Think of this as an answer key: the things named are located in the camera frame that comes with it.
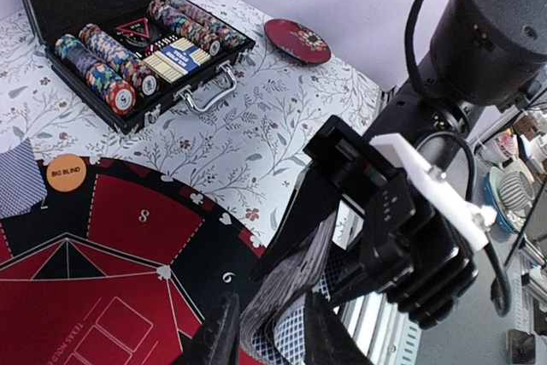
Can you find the single blue playing card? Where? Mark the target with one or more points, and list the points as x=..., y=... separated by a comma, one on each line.
x=22, y=184

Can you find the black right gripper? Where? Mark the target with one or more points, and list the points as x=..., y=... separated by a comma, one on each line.
x=407, y=251

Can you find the round red black poker mat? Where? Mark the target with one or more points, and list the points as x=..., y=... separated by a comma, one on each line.
x=123, y=269

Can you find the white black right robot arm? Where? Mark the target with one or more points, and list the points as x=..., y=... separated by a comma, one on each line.
x=462, y=56

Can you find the poker chip row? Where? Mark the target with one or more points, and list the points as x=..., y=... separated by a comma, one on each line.
x=229, y=37
x=97, y=74
x=143, y=80
x=184, y=26

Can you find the blue checkered card deck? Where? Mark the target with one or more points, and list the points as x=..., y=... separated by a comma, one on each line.
x=272, y=329

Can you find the orange big blind button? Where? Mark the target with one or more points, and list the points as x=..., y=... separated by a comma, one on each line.
x=66, y=173

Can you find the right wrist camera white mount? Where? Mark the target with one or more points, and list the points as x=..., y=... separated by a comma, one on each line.
x=393, y=188

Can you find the poker chip row far left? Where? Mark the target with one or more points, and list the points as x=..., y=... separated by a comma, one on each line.
x=97, y=74

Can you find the red floral round tin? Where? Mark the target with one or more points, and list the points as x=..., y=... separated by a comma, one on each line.
x=297, y=41

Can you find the boxed card deck in case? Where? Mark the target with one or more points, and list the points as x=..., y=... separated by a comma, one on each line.
x=176, y=60

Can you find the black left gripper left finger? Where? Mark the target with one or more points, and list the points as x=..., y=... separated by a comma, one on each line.
x=216, y=341

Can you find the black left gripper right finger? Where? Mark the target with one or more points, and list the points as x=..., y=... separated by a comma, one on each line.
x=327, y=341

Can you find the poker chip row far right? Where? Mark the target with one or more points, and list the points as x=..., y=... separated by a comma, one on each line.
x=229, y=37

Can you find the black poker chip case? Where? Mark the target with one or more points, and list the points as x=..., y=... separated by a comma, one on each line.
x=129, y=22

